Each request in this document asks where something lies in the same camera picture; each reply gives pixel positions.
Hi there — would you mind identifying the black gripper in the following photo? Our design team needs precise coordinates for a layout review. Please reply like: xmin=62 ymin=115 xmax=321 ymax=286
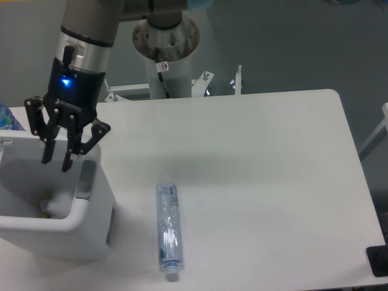
xmin=24 ymin=56 xmax=112 ymax=173

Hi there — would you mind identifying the white plastic wrapper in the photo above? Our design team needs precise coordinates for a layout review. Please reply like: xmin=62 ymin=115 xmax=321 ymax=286
xmin=39 ymin=193 xmax=73 ymax=219

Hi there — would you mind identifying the clear crushed plastic bottle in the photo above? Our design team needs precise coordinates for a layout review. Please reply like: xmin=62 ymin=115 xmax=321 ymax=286
xmin=156 ymin=182 xmax=184 ymax=282

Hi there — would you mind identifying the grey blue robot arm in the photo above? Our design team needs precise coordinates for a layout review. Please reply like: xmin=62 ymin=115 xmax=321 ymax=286
xmin=24 ymin=1 xmax=211 ymax=172

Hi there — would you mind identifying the white plastic trash can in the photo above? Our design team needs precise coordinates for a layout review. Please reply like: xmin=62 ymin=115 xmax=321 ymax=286
xmin=1 ymin=130 xmax=117 ymax=260

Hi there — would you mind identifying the blue patterned bottle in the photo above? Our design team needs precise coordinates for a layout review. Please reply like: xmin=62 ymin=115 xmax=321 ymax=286
xmin=0 ymin=103 xmax=25 ymax=131

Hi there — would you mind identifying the black table clamp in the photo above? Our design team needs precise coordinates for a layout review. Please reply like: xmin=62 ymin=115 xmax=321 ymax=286
xmin=366 ymin=245 xmax=387 ymax=278

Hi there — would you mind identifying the white left base bracket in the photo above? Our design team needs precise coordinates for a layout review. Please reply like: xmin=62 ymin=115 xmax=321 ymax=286
xmin=104 ymin=79 xmax=150 ymax=102

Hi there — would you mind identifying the white base bracket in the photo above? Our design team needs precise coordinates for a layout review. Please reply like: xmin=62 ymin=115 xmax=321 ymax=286
xmin=192 ymin=71 xmax=214 ymax=98
xmin=104 ymin=79 xmax=150 ymax=102

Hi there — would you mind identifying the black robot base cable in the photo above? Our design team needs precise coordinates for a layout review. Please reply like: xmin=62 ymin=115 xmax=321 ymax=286
xmin=154 ymin=47 xmax=171 ymax=99

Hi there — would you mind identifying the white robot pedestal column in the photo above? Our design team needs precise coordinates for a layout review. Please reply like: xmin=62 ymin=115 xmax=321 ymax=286
xmin=133 ymin=16 xmax=200 ymax=99

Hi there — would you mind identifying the white right base bracket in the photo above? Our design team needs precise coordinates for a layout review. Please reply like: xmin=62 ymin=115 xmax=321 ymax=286
xmin=192 ymin=71 xmax=214 ymax=98

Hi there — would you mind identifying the white upright clamp post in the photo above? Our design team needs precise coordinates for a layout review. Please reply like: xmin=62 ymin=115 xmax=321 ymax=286
xmin=230 ymin=64 xmax=243 ymax=95

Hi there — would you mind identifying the white frame at right edge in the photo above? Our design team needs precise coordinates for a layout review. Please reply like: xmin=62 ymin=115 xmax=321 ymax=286
xmin=358 ymin=103 xmax=387 ymax=161

